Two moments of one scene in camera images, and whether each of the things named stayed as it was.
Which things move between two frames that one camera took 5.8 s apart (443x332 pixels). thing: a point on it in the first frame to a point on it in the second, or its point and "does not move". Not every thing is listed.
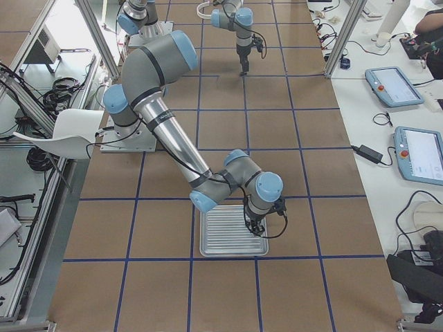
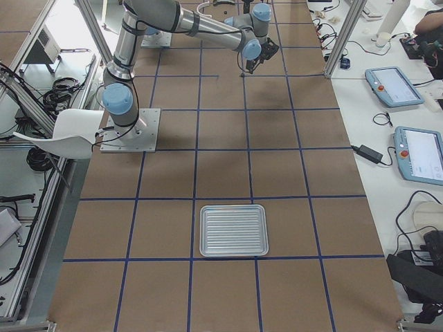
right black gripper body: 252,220 to 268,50
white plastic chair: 73,130 does not move
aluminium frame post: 356,10 does not move
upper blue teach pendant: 393,87 does not move
